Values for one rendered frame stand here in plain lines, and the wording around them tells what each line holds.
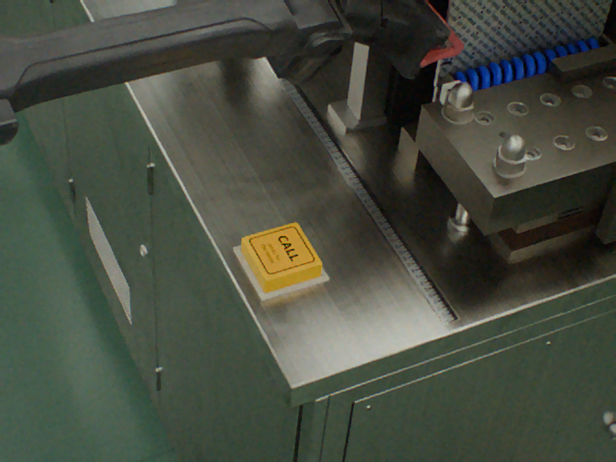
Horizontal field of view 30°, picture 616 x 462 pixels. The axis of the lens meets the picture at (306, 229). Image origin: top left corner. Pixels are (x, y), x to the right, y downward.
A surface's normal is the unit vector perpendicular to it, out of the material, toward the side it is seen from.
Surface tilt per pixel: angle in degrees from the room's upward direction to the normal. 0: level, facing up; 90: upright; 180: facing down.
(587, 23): 90
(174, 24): 25
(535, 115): 0
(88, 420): 0
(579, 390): 90
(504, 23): 90
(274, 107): 0
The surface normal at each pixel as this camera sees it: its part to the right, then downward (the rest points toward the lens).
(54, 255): 0.07, -0.69
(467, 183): -0.91, 0.26
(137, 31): 0.40, -0.44
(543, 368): 0.42, 0.68
